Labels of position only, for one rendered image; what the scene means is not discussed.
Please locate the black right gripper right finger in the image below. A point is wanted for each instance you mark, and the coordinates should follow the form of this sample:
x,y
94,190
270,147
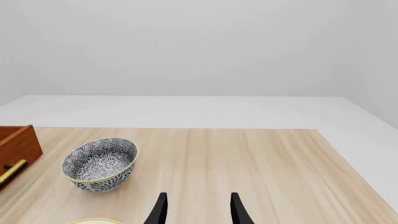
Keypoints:
x,y
237,211

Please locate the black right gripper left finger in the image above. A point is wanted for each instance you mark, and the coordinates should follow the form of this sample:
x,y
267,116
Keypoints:
x,y
159,211

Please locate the wooden cabinet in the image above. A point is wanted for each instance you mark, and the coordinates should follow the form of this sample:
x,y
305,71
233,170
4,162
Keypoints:
x,y
18,149

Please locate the white plate with yellow rim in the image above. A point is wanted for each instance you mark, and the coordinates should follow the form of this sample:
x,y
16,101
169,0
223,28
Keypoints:
x,y
94,221

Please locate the black white patterned bowl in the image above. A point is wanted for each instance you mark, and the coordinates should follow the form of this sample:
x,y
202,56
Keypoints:
x,y
101,164

